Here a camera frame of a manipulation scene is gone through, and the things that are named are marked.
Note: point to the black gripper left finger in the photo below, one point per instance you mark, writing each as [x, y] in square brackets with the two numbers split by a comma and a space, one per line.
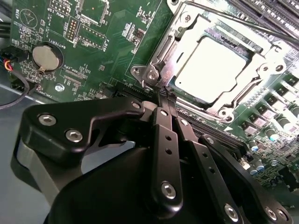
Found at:
[105, 112]

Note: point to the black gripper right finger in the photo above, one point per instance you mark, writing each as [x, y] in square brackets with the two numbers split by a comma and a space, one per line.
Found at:
[208, 162]

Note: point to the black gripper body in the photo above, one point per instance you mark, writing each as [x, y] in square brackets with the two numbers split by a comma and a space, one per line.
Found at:
[105, 198]

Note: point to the silver CPU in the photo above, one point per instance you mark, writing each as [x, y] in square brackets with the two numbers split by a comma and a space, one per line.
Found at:
[210, 70]

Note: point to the metal socket cover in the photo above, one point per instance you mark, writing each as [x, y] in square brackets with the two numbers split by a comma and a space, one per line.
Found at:
[180, 29]

